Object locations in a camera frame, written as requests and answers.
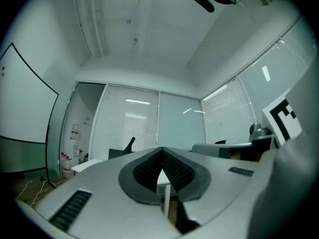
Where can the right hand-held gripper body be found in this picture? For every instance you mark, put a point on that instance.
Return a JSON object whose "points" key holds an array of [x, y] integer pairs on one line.
{"points": [[270, 113]]}

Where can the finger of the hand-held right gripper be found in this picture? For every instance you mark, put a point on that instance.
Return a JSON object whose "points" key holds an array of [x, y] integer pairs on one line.
{"points": [[211, 150]]}

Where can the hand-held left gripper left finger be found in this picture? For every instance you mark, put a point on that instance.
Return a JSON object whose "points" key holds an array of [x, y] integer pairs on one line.
{"points": [[104, 198]]}

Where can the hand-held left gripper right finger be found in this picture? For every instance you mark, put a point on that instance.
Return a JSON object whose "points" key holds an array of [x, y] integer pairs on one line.
{"points": [[219, 188]]}

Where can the black desk lamp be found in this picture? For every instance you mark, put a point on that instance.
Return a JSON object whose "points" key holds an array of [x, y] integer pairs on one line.
{"points": [[129, 146]]}

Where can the frosted glass panel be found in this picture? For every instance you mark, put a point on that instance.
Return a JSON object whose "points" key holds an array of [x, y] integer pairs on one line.
{"points": [[279, 66], [182, 128]]}

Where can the white window blind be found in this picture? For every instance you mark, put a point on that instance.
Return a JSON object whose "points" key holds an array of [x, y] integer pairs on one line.
{"points": [[224, 113], [124, 128]]}

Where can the white water dispenser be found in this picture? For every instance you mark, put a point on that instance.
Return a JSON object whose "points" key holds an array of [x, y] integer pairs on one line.
{"points": [[75, 149]]}

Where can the red-label water dispenser bottle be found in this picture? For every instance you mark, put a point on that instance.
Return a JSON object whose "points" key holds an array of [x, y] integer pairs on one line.
{"points": [[75, 133]]}

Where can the clear glass door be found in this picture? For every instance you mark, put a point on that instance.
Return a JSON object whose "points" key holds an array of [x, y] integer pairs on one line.
{"points": [[84, 103]]}

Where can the ceiling air vent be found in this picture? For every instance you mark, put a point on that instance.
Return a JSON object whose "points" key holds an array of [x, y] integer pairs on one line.
{"points": [[265, 0]]}

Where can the black-framed whiteboard on stand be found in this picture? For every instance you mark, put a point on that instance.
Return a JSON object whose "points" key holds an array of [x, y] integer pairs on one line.
{"points": [[22, 103]]}

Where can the grey gripper-mounted camera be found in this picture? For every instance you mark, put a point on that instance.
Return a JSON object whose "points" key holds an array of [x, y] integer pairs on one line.
{"points": [[261, 133]]}

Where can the black head-mounted camera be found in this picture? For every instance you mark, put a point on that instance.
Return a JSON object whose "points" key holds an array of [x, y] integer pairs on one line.
{"points": [[204, 1]]}

